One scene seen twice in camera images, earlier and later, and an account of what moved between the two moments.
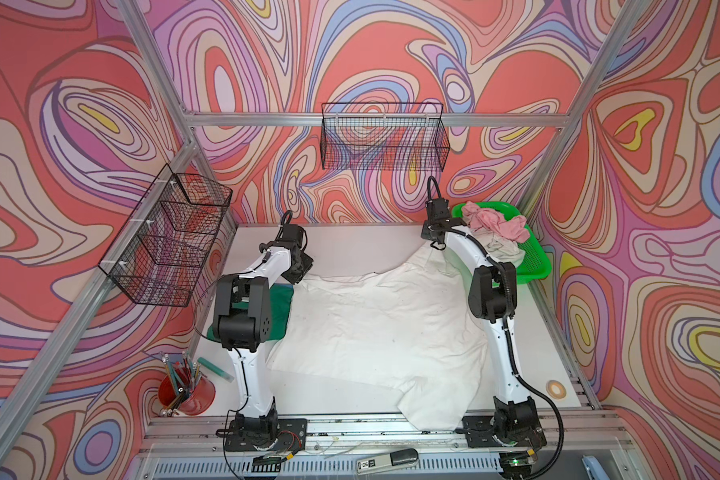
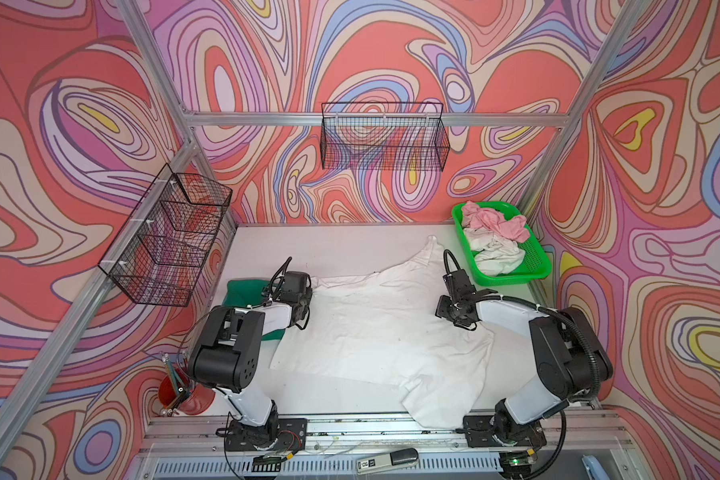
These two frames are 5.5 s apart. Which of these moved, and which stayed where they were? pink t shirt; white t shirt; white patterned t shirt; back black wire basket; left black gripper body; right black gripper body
Moved: left black gripper body; right black gripper body
Stayed: white t shirt; pink t shirt; white patterned t shirt; back black wire basket
